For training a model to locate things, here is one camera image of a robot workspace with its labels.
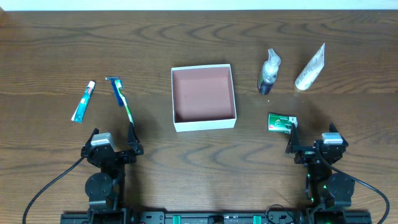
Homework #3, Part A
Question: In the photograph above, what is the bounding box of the white cardboard box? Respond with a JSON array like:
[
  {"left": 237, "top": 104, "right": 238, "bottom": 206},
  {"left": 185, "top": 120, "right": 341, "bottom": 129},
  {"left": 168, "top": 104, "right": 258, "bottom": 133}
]
[{"left": 170, "top": 64, "right": 237, "bottom": 132}]

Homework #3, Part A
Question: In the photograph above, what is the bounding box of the green toothpaste tube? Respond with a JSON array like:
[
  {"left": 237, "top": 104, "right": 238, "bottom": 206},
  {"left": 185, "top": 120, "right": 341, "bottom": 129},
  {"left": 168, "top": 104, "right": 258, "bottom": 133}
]
[{"left": 71, "top": 81, "right": 96, "bottom": 123}]

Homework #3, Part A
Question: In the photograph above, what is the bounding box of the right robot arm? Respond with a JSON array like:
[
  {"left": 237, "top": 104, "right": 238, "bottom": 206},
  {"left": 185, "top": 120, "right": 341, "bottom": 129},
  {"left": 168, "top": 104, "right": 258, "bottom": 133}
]
[{"left": 285, "top": 123, "right": 354, "bottom": 223}]

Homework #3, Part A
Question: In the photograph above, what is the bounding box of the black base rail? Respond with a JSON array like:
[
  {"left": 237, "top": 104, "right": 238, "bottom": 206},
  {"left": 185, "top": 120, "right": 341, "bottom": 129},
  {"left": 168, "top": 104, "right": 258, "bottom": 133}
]
[{"left": 60, "top": 210, "right": 372, "bottom": 224}]

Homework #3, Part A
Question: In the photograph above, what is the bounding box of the white cosmetic tube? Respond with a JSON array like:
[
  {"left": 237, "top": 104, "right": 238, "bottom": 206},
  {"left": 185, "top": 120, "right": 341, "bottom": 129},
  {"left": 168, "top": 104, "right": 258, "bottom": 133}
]
[{"left": 295, "top": 44, "right": 325, "bottom": 91}]

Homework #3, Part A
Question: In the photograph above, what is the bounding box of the clear spray bottle dark liquid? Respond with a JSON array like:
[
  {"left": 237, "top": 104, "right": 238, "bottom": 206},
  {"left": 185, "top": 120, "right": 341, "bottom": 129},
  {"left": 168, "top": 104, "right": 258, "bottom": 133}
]
[{"left": 257, "top": 49, "right": 281, "bottom": 95}]

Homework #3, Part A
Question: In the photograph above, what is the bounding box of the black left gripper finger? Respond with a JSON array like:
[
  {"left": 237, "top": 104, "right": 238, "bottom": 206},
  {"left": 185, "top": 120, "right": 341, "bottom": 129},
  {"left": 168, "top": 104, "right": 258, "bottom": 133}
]
[
  {"left": 85, "top": 128, "right": 99, "bottom": 146},
  {"left": 127, "top": 122, "right": 144, "bottom": 155}
]

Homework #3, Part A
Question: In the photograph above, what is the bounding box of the green white toothbrush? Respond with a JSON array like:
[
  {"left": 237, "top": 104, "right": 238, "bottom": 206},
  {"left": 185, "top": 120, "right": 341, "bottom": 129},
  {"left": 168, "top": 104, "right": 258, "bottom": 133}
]
[{"left": 116, "top": 79, "right": 134, "bottom": 124}]

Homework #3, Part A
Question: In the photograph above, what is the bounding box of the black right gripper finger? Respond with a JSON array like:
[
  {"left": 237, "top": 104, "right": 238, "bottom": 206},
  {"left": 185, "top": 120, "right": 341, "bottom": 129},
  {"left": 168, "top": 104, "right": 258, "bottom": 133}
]
[
  {"left": 285, "top": 124, "right": 300, "bottom": 154},
  {"left": 329, "top": 123, "right": 348, "bottom": 146}
]

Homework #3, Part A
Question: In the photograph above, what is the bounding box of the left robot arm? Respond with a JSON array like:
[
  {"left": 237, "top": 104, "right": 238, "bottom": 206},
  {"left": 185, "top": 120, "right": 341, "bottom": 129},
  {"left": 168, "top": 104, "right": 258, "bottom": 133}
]
[{"left": 81, "top": 123, "right": 144, "bottom": 223}]

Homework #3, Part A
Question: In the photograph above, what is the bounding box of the green soap packet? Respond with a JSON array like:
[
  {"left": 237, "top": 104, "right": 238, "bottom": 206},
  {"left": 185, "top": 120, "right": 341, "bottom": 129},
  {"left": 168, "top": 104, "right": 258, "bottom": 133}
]
[{"left": 267, "top": 113, "right": 298, "bottom": 134}]

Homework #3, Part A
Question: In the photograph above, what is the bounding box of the blue disposable razor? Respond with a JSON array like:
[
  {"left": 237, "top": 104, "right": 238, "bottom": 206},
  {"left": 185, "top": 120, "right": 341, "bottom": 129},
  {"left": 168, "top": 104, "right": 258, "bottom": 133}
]
[{"left": 105, "top": 76, "right": 124, "bottom": 107}]

